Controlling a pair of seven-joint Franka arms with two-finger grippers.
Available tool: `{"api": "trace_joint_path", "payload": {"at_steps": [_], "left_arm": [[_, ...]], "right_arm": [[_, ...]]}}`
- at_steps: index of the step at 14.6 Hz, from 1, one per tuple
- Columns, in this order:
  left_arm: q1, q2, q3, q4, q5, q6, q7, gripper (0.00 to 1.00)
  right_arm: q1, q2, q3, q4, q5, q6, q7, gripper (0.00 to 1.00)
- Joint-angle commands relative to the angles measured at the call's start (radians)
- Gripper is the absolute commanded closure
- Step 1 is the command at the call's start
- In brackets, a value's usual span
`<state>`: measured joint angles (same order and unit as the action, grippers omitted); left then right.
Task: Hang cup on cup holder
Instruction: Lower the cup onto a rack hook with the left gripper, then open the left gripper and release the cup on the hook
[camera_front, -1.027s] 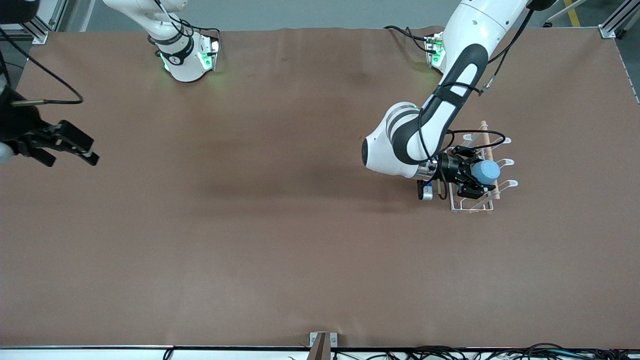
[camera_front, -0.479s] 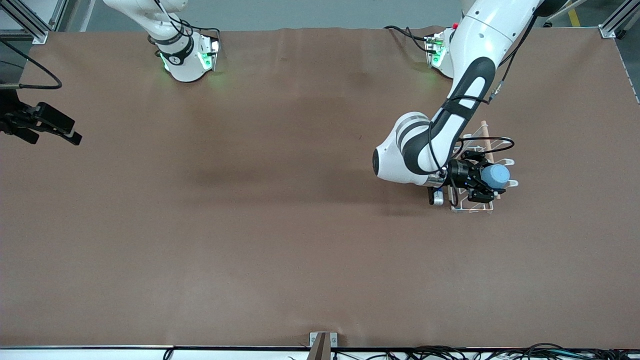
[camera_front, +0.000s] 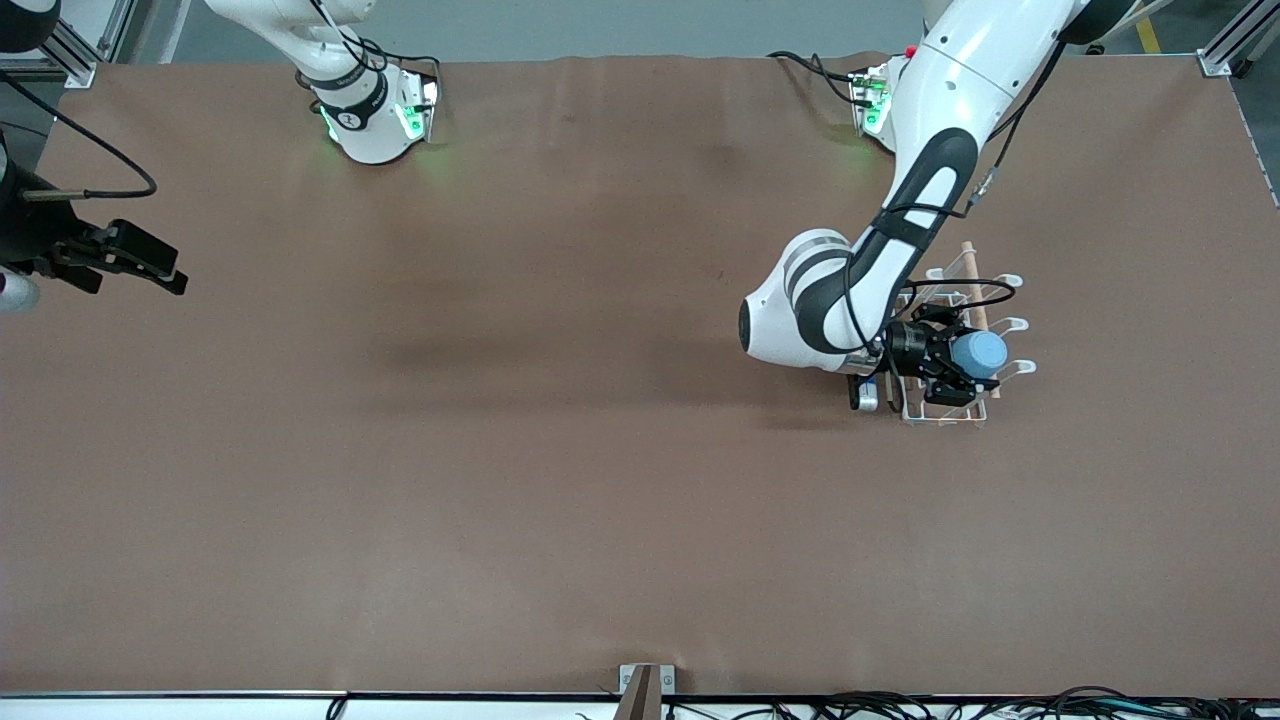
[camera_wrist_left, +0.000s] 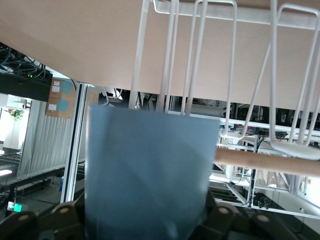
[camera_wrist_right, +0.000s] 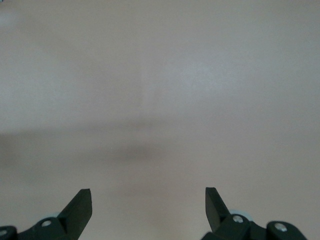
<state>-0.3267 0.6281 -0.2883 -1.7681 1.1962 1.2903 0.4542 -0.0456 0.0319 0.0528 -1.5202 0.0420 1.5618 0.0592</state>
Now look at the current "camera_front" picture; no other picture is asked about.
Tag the blue plastic cup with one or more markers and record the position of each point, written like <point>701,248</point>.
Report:
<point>982,353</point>

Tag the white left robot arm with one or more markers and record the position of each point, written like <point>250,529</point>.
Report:
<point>940,100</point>

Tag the brown vertical post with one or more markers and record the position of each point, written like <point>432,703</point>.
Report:
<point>640,700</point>

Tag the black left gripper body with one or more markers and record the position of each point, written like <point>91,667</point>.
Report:
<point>911,347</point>

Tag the white table edge rail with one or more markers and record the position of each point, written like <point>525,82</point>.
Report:
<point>150,708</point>

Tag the grey metal mounting bracket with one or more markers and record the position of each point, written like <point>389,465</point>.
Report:
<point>630,680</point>

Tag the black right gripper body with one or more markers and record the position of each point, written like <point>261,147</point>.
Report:
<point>28,233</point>

